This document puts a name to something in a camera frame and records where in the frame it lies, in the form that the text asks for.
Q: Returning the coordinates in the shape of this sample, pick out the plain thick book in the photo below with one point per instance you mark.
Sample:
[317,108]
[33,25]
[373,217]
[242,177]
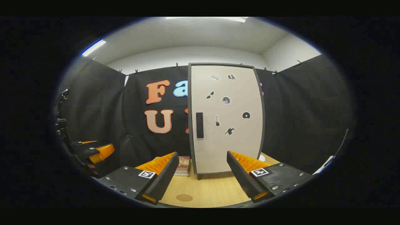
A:
[182,167]

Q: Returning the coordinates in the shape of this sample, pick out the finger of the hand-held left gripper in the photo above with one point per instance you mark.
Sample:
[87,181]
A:
[101,153]
[82,143]

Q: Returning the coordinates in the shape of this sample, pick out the yellow edged book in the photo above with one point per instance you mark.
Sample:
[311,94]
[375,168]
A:
[180,173]

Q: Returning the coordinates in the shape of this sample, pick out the wide ceiling light panel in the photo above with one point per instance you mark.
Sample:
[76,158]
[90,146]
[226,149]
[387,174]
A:
[218,18]

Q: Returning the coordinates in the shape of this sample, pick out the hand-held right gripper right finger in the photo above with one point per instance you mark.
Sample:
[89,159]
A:
[239,175]

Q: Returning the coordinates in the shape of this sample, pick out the grey cabinet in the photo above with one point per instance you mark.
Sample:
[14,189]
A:
[200,176]

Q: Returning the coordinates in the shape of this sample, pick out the brown cover book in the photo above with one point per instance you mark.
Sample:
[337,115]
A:
[184,160]

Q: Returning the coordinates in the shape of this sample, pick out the long ceiling light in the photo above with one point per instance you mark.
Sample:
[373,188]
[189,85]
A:
[93,47]

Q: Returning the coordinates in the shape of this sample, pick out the brown round coaster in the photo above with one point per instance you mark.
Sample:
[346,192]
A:
[184,197]

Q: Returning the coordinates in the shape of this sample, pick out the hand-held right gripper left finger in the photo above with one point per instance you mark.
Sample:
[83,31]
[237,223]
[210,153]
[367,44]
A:
[165,178]

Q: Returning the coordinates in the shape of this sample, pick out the black backdrop cloth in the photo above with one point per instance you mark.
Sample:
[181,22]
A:
[297,118]

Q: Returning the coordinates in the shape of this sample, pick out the white crumpled bag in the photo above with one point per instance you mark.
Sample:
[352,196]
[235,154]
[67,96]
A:
[262,158]

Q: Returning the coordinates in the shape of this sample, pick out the white board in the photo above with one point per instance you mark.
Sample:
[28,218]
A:
[325,164]

